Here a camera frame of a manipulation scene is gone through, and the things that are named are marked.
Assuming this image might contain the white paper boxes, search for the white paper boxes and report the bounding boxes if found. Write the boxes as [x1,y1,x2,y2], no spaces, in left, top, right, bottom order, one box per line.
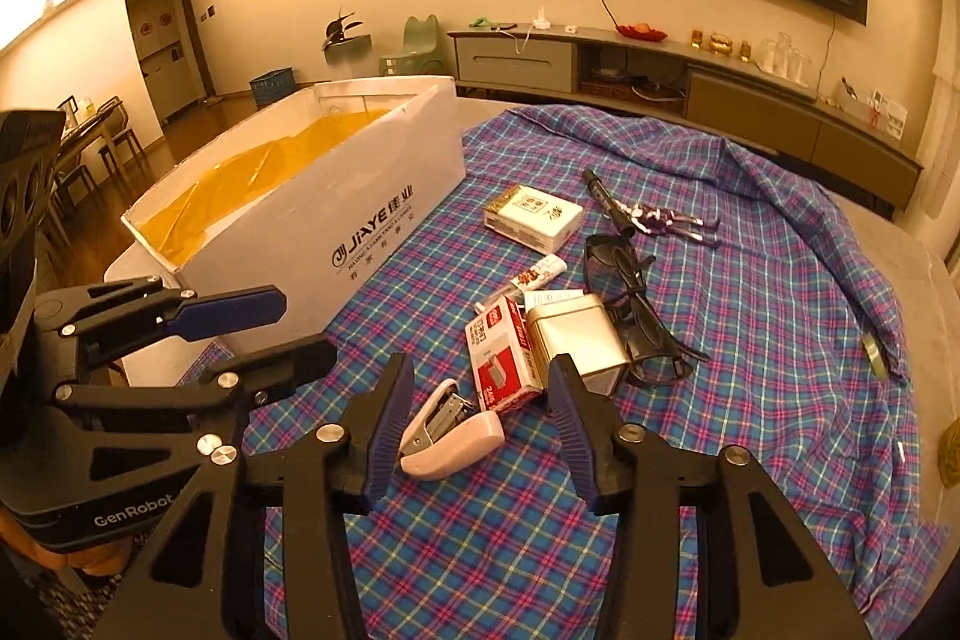
[840,77,908,139]

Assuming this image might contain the wooden dining chair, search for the wooden dining chair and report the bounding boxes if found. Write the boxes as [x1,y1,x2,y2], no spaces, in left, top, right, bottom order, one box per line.
[52,149,98,214]
[97,111,143,172]

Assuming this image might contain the purple toy figure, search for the purple toy figure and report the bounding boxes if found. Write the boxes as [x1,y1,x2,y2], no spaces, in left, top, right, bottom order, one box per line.
[628,201,722,247]

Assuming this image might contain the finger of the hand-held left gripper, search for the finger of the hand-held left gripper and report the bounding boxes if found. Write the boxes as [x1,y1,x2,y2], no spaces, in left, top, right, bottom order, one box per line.
[34,278,287,378]
[52,336,338,453]

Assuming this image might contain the small white tube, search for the small white tube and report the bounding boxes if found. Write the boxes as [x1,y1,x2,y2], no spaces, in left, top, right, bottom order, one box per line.
[514,254,565,292]

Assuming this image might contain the black glasses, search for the black glasses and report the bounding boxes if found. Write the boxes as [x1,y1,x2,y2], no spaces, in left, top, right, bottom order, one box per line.
[583,233,710,386]

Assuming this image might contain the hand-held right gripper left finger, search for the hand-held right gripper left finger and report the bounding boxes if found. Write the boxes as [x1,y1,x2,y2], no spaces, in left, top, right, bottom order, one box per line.
[94,351,417,640]

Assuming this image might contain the red staple box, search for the red staple box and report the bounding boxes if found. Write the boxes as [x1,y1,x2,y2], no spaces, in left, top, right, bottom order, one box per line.
[466,301,548,414]

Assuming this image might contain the grey television cabinet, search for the grey television cabinet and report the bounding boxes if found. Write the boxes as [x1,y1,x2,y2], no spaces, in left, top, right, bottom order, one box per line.
[448,23,923,214]

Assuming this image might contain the pink stapler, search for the pink stapler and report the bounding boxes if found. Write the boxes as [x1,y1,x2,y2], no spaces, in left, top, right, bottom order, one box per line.
[399,377,506,480]

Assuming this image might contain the wooden dining table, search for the wooden dining table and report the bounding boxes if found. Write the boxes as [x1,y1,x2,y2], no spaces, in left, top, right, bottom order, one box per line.
[56,100,125,161]

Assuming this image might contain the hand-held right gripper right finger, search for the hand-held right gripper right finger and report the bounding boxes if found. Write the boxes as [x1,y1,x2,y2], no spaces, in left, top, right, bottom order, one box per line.
[546,353,871,640]

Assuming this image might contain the blue plaid cloth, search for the blue plaid cloth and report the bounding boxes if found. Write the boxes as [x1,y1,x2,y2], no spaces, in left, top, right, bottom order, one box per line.
[176,104,938,640]

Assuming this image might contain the green plastic chair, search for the green plastic chair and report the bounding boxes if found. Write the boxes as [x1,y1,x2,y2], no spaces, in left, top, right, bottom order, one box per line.
[379,15,443,79]

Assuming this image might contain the blue plastic basket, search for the blue plastic basket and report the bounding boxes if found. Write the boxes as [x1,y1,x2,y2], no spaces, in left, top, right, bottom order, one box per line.
[249,68,295,110]

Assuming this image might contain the black pen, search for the black pen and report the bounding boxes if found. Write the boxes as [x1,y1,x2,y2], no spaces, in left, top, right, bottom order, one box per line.
[583,167,637,236]

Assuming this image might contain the dark plant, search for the dark plant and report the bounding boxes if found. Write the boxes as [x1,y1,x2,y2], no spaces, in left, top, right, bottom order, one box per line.
[322,8,361,52]

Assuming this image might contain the silver tin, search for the silver tin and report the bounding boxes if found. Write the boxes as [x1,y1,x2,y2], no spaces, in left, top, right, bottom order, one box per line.
[523,293,631,397]

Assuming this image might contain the green tape roll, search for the green tape roll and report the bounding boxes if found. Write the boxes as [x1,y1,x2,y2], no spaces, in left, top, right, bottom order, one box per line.
[862,325,890,378]

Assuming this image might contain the white cardboard box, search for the white cardboard box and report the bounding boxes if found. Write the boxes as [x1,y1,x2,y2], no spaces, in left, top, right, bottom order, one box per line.
[103,75,467,386]

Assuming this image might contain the group of glass cups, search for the group of glass cups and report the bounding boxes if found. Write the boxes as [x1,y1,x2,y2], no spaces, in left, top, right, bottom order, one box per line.
[754,31,815,86]

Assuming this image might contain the white card box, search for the white card box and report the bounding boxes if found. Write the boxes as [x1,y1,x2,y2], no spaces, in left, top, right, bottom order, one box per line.
[482,185,586,255]

